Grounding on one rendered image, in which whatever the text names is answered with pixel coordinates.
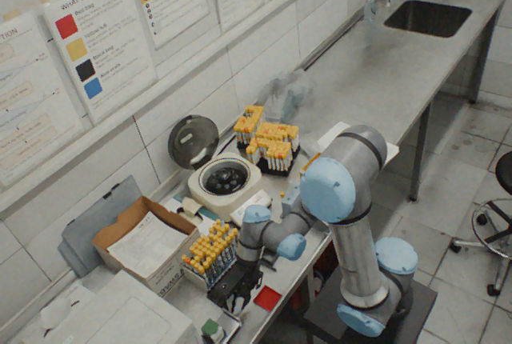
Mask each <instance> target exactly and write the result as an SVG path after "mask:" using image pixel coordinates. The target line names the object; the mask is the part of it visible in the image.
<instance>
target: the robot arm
mask: <svg viewBox="0 0 512 344"><path fill-rule="evenodd" d="M387 155H388V148H387V144H386V140H385V139H384V137H383V136H382V135H381V134H380V133H379V131H378V130H376V129H375V128H373V127H372V126H368V125H353V126H350V127H347V128H346V129H344V130H342V131H341V133H340V134H339V135H338V136H337V137H336V138H335V139H334V140H333V141H332V143H331V144H329V145H328V146H327V147H326V148H325V149H324V151H323V152H322V153H321V154H320V155H319V156H318V158H317V159H316V160H315V161H313V162H312V163H311V164H310V165H308V167H307V169H306V172H305V173H304V174H303V176H302V177H301V180H300V183H299V193H300V196H301V199H300V201H299V202H298V203H297V205H296V207H295V208H293V209H292V210H291V211H290V212H289V213H288V215H287V216H286V217H285V218H284V219H283V220H282V221H281V224H278V223H277V222H276V221H274V220H271V219H270V211H269V210H268V209H267V208H266V207H264V206H260V205H251V206H248V207H247V208H246V209H245V213H244V216H243V219H242V228H241V232H240V237H239V241H238V249H237V250H236V256H235V258H236V261H238V262H236V263H235V264H234V265H233V267H232V268H231V269H230V270H229V271H228V273H227V274H226V275H225V277H224V278H223V279H222V280H221V281H220V283H218V284H217V285H216V287H215V291H216V295H219V296H220V297H222V298H224V299H225V300H226V302H227V305H228V308H229V310H230V313H231V314H232V315H234V316H235V317H237V316H239V315H240V314H241V313H242V311H243V310H244V309H245V307H246V306H247V305H248V304H249V302H250V299H251V295H250V292H251V290H252V289H253V288H255V287H256V285H257V287H256V290H257V289H258V288H260V287H261V284H262V278H263V274H264V272H262V271H260V266H261V262H262V255H263V252H262V251H263V247H265V248H267V249H269V250H271V251H273V252H275V253H277V254H278V255H279V256H282V257H284V258H285V259H287V260H289V261H292V262H294V261H297V260H299V259H300V257H301V255H302V252H303V251H304V250H305V248H306V238H305V237H304V236H305V235H306V234H307V232H308V231H309V230H310V229H311V228H312V227H313V226H314V224H315V223H316V222H317V220H318V219H321V220H323V221H324V222H325V223H328V224H329V226H330V232H331V234H332V238H333V241H334V246H335V249H336V253H337V256H338V261H339V265H340V267H341V271H342V276H343V279H342V281H341V285H340V289H341V294H342V301H341V303H340V304H338V308H337V314H338V316H339V317H340V319H341V320H343V321H344V322H345V323H346V324H347V325H348V326H350V327H352V328H353V330H355V331H357V332H359V333H360V334H364V335H365V336H368V337H377V336H379V335H380V333H381V332H382V331H383V330H384V329H385V328H386V327H385V325H386V324H387V322H388V320H389V319H395V318H400V317H402V316H403V315H405V314H406V313H407V312H408V311H409V308H410V306H411V303H412V301H413V291H412V287H411V283H412V280H413V277H414V272H415V271H416V269H417V268H418V253H416V252H415V250H414V248H413V247H412V246H411V245H410V244H409V243H407V242H405V241H403V240H402V239H401V238H395V237H390V238H381V240H379V241H378V242H376V243H375V245H374V243H373V239H372V234H371V230H370V223H369V218H368V214H369V213H370V212H371V209H372V197H371V193H370V184H371V183H372V181H373V180H374V179H375V178H376V176H377V175H378V173H379V172H380V171H381V170H382V168H383V167H384V165H385V163H386V160H387ZM259 272H260V274H259ZM259 279H261V282H260V284H258V283H259ZM235 303H237V305H235ZM234 305H235V306H234Z"/></svg>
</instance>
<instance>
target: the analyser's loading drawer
mask: <svg viewBox="0 0 512 344"><path fill-rule="evenodd" d="M222 310H223V314H222V315H221V316H220V318H219V319H217V320H216V323H218V324H219V325H220V326H221V327H222V328H223V331H224V334H225V337H224V339H223V340H222V341H221V342H220V343H219V344H226V342H227V341H228V339H229V338H230V337H231V335H232V334H233V333H234V332H235V331H236V330H237V328H238V327H239V326H242V323H241V320H240V318H238V317H235V316H234V315H232V314H231V313H230V312H229V311H228V310H227V309H225V308H224V307H223V308H222ZM201 336H202V341H203V343H204V344H214V343H213V342H212V341H211V340H209V339H208V338H206V337H205V336H204V335H201Z"/></svg>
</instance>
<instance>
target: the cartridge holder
mask: <svg viewBox="0 0 512 344"><path fill-rule="evenodd" d="M262 252H263V255H262V262H261V264H263V265H265V266H268V267H269V268H271V269H274V270H278V268H279V267H280V265H281V264H282V263H283V262H284V260H285V259H284V257H282V256H279V255H278V254H277V253H275V252H273V251H271V250H269V249H267V248H265V247H263V251H262Z"/></svg>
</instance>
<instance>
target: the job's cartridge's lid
mask: <svg viewBox="0 0 512 344"><path fill-rule="evenodd" d="M217 327H219V324H218V323H216V322H215V321H213V320H212V319H210V318H209V319H208V320H207V321H206V323H205V324H204V325H203V327H202V328H201V329H202V330H203V331H204V332H205V333H207V334H208V335H209V336H211V335H212V334H213V333H214V334H216V333H217V331H219V328H217Z"/></svg>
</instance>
